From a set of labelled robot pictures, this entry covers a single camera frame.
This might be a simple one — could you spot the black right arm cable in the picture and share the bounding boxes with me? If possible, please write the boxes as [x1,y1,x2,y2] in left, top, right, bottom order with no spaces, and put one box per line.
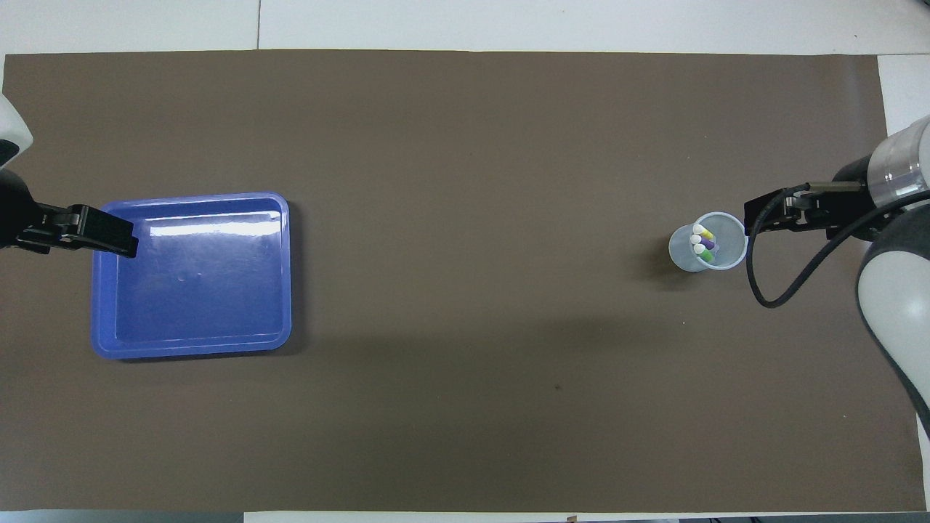
[746,182,930,309]

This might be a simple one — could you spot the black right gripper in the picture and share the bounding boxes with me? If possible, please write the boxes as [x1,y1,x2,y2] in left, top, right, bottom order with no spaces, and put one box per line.
[743,156,884,242]

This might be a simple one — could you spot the translucent pale blue cup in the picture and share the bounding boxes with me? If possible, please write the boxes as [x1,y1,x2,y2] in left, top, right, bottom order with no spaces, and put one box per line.
[668,211,749,272]

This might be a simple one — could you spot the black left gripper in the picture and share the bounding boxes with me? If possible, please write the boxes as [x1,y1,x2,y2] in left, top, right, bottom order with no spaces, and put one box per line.
[0,167,139,259]

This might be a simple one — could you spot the brown table mat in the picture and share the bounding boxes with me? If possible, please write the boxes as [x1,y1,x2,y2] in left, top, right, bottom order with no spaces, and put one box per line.
[0,49,927,513]

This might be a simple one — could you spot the blue plastic tray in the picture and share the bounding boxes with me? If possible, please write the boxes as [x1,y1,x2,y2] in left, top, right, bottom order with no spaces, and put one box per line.
[90,192,293,361]

